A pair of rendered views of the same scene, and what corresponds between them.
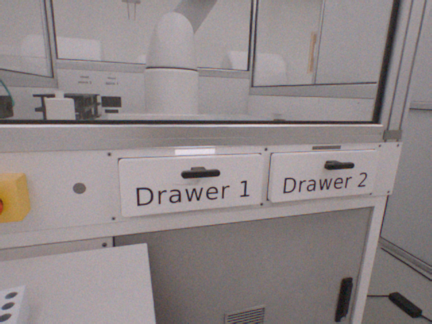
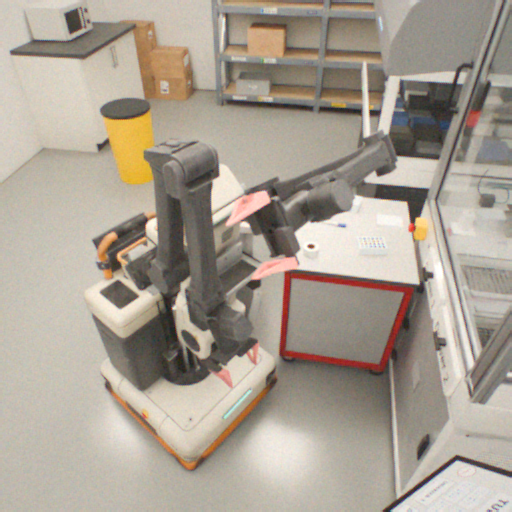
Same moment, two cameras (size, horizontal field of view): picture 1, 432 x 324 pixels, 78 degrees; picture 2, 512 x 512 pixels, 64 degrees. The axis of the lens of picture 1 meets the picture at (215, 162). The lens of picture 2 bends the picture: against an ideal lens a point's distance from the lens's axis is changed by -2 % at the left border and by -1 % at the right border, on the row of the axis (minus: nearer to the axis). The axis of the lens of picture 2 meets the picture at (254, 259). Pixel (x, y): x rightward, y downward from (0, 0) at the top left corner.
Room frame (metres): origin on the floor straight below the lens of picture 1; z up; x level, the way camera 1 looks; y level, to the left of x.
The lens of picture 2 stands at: (0.44, -1.27, 1.99)
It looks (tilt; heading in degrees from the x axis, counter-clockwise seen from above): 42 degrees down; 118
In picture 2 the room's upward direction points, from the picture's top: straight up
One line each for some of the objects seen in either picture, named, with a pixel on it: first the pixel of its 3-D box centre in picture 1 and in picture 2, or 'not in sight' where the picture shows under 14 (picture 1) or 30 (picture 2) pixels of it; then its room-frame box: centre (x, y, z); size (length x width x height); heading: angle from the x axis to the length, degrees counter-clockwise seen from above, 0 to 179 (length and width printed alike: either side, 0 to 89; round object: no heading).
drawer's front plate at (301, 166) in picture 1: (325, 174); (445, 348); (0.61, -0.26, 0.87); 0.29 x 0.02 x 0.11; 108
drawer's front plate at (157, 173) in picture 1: (196, 183); (433, 281); (0.52, 0.04, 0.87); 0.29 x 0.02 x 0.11; 108
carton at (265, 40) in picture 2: not in sight; (267, 39); (-1.88, 3.37, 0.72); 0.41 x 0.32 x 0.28; 18
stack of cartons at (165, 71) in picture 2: not in sight; (155, 60); (-3.23, 2.96, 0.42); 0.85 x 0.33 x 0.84; 18
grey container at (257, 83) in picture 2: not in sight; (254, 83); (-2.02, 3.31, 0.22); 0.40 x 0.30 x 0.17; 18
